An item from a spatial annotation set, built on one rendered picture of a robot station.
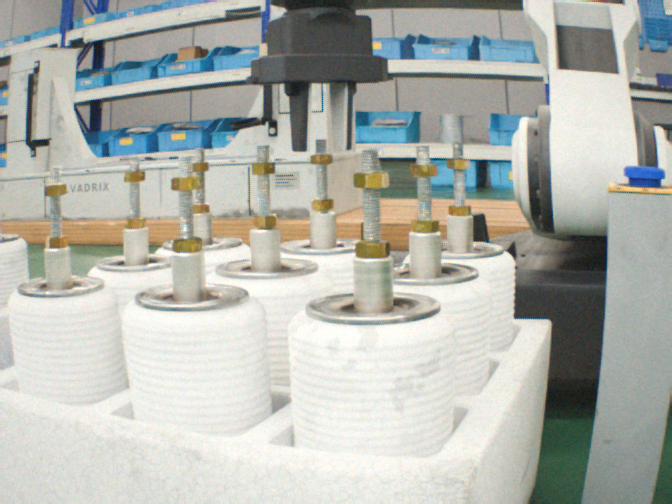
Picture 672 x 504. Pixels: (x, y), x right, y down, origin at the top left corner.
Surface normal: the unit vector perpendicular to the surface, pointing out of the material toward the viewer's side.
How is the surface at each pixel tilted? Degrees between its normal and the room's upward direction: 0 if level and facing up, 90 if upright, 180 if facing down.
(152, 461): 90
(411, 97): 90
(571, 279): 46
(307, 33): 90
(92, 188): 90
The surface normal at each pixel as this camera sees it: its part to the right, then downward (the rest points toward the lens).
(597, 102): -0.21, -0.70
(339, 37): 0.42, 0.11
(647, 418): -0.34, 0.14
